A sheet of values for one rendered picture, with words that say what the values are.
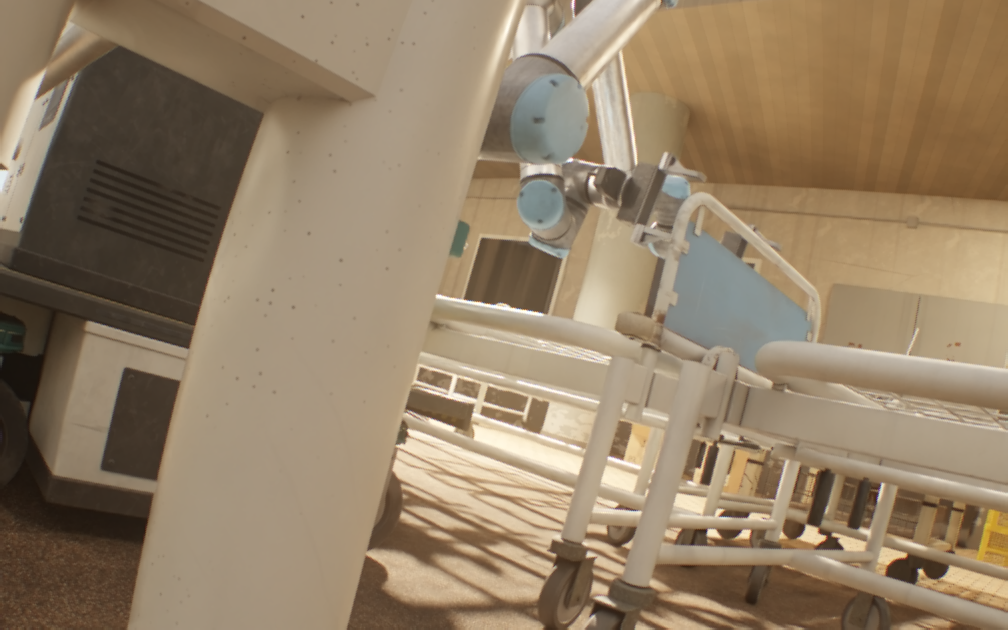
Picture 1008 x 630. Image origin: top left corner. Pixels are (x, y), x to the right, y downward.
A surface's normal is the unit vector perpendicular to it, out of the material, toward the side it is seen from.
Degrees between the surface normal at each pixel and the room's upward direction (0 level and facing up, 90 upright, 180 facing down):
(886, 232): 90
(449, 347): 90
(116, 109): 90
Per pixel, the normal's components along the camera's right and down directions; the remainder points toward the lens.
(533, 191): -0.25, -0.09
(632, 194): -0.66, -0.26
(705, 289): 0.70, 0.12
